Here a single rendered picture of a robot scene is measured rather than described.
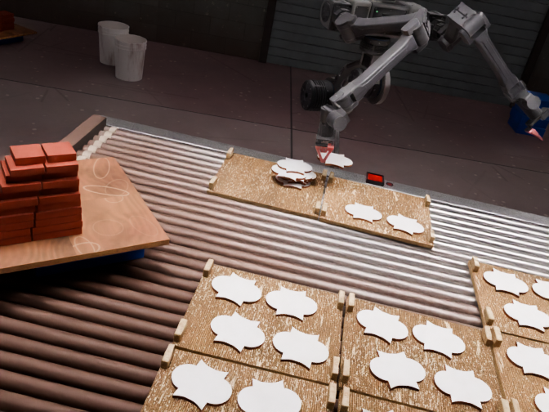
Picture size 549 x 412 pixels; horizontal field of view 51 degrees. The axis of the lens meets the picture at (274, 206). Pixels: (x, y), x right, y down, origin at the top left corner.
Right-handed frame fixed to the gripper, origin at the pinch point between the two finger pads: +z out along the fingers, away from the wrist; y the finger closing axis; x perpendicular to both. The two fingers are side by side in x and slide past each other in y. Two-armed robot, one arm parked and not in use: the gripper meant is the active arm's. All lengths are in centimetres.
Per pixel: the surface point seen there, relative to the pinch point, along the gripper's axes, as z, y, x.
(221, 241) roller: 10, 50, -29
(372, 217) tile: 13.2, 18.9, 20.3
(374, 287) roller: 16, 57, 20
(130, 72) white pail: 76, -309, -189
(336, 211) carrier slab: 12.6, 18.7, 7.1
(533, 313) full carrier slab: 19, 57, 69
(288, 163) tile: 4.6, 0.2, -13.0
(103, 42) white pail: 60, -340, -226
